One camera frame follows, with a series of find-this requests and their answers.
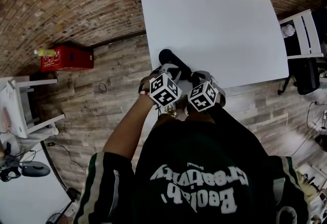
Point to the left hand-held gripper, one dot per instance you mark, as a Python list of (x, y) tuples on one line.
[(164, 90)]

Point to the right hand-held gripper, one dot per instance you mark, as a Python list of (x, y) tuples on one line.
[(203, 96)]

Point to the black pouch case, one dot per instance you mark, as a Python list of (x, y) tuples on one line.
[(168, 56)]

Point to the person's left forearm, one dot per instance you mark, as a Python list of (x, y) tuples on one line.
[(125, 128)]

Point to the person's left hand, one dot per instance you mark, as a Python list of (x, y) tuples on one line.
[(144, 86)]

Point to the person's right shoe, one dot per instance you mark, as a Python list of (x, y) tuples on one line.
[(187, 110)]

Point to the person's shoe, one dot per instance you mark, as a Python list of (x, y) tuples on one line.
[(169, 110), (187, 110)]

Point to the person's left shoe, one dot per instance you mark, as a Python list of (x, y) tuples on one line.
[(169, 110)]

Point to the person's dark printed shirt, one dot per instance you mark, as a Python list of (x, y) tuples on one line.
[(184, 146)]

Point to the white crumpled bag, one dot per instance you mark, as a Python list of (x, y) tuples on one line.
[(287, 30)]

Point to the black office chair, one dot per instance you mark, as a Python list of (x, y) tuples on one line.
[(306, 77)]

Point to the red plastic crate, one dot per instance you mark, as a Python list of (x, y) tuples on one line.
[(74, 58)]

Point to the white wooden chair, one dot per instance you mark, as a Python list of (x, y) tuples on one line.
[(315, 33), (38, 81)]

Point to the yellow-green drink bottle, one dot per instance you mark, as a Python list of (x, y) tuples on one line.
[(46, 52)]

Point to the black standing fan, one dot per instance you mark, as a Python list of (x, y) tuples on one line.
[(74, 193)]

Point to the white cardboard box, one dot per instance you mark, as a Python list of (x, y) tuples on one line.
[(15, 110)]

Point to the grey oval device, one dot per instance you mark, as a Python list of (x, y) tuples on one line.
[(35, 169)]

